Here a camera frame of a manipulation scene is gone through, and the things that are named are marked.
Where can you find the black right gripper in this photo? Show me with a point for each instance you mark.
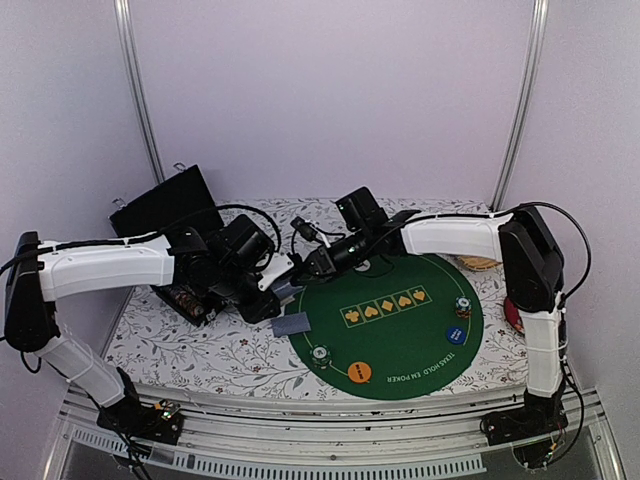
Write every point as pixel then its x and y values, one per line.
pixel 323 263

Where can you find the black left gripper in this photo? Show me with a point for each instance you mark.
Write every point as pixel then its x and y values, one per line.
pixel 257 313

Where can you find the grey card stack holder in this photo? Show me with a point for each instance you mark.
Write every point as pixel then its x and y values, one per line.
pixel 286 292

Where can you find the white dealer button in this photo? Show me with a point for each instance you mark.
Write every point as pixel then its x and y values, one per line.
pixel 364 267

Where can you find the orange big blind button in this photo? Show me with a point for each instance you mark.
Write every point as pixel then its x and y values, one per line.
pixel 359 372

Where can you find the multicolour poker chip stack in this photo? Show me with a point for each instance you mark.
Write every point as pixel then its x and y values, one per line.
pixel 463 307

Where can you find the blue small blind button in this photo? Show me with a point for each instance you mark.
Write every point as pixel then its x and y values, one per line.
pixel 456 335

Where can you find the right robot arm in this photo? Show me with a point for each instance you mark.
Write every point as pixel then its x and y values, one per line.
pixel 517 238

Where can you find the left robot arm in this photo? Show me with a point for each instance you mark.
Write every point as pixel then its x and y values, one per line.
pixel 198 275

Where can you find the poker chip row left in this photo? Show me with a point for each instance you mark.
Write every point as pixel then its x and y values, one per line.
pixel 187 302

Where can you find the round green poker mat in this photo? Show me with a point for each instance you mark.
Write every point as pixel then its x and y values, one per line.
pixel 394 317

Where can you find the floral patterned tablecloth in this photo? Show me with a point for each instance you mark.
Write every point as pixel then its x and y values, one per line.
pixel 157 347

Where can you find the black poker chip case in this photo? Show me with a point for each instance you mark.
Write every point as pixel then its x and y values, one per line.
pixel 183 199

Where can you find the round woven bamboo tray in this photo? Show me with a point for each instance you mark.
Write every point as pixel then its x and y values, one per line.
pixel 477 264

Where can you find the red floral round box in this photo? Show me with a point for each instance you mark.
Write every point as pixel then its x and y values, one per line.
pixel 512 316

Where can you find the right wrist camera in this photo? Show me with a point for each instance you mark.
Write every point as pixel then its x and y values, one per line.
pixel 309 231

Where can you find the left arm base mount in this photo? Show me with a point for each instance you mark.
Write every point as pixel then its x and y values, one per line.
pixel 161 422

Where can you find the aluminium front rail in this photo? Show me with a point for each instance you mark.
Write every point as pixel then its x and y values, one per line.
pixel 435 437

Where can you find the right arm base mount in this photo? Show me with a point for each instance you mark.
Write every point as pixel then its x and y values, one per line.
pixel 532 419

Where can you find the left aluminium frame post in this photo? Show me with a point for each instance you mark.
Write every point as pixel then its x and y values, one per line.
pixel 132 67

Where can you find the aluminium frame post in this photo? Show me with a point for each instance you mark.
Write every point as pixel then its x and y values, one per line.
pixel 132 67
pixel 535 42

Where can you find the right aluminium frame post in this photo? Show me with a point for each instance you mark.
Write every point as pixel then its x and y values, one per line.
pixel 535 42

